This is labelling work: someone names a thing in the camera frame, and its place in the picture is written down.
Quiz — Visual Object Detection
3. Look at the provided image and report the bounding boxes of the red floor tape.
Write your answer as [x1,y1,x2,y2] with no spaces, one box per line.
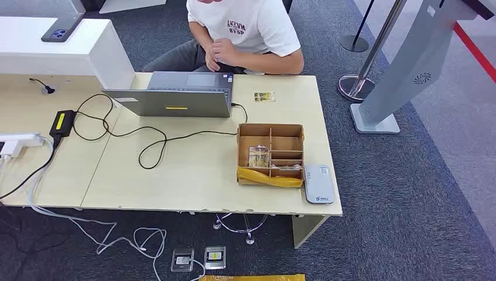
[453,22,496,84]

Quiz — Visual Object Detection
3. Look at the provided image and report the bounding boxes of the white board panel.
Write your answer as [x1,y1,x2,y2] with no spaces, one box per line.
[98,0,167,15]

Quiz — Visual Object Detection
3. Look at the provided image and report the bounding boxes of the thick white cable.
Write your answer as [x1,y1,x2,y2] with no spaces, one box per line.
[25,135,119,255]

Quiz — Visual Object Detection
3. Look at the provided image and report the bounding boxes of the white counter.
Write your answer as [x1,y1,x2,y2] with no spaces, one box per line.
[0,16,136,91]

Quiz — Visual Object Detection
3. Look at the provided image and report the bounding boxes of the white power strip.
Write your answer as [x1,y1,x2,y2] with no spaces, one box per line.
[0,133,45,148]

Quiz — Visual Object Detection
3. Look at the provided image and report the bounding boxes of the chrome stanchion post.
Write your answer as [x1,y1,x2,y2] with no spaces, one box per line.
[337,0,408,104]

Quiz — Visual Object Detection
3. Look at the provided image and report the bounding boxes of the person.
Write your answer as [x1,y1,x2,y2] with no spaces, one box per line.
[141,0,305,76]

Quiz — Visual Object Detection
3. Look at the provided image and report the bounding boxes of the dark smartphone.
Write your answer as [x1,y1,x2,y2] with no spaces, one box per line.
[40,13,84,43]

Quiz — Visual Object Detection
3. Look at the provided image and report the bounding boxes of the black mains cable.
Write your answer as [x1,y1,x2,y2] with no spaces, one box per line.
[0,135,63,200]

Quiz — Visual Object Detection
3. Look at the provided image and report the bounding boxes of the black power brick yellow label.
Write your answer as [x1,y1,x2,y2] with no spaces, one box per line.
[49,110,76,138]

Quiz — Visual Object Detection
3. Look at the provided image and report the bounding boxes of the grey kiosk stand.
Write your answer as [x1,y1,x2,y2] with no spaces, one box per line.
[349,0,495,135]

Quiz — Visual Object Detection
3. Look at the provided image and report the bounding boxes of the room key card in sleeve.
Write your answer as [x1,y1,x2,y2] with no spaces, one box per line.
[247,144,271,169]

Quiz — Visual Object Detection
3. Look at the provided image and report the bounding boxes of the floor socket with plug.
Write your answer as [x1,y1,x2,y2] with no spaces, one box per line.
[170,247,196,273]

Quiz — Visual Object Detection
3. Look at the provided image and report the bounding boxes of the floor socket yellow label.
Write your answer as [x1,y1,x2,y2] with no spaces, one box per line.
[204,245,227,270]

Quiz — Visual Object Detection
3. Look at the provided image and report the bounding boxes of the black laptop charger cable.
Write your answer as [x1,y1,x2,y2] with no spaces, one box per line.
[72,94,249,170]

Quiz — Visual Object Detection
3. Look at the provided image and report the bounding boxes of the divided cardboard box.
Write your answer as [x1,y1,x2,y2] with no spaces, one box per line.
[236,123,306,189]

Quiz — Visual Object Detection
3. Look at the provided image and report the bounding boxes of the yellow floor tape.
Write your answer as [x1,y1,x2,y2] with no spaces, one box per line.
[199,273,307,281]

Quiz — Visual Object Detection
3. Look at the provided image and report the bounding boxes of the chrome stool base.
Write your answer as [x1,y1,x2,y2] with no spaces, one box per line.
[212,212,269,246]

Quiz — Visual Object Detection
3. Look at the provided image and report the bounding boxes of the thin white cable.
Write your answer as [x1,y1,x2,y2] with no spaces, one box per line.
[97,227,168,281]

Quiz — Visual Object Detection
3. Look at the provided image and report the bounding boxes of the person's left hand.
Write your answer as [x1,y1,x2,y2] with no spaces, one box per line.
[209,37,239,67]

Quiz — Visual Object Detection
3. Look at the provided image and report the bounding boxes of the grey partition panel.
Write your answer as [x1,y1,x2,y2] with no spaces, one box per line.
[0,0,87,18]

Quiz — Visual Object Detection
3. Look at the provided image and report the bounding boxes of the light wood desk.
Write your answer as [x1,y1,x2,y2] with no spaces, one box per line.
[0,72,344,250]

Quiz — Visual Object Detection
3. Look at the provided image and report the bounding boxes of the grey laptop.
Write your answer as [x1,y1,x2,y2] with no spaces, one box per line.
[102,71,235,118]

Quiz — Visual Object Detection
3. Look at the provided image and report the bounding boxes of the yellow tape on box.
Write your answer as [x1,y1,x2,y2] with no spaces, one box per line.
[237,166,304,189]

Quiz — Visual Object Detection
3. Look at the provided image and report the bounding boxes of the room key card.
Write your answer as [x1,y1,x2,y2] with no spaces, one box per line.
[247,144,271,169]
[271,163,303,172]

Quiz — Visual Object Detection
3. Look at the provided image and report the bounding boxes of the white card reader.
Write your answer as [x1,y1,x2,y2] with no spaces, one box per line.
[303,164,336,205]

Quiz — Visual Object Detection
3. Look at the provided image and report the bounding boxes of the white plug adapter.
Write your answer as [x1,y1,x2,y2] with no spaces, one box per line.
[0,140,24,160]

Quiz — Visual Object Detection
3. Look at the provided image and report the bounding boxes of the black stanchion post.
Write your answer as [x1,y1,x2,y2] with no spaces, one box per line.
[339,0,376,53]

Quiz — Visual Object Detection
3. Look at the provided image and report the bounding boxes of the person's right hand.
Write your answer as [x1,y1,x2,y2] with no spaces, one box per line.
[204,47,222,73]

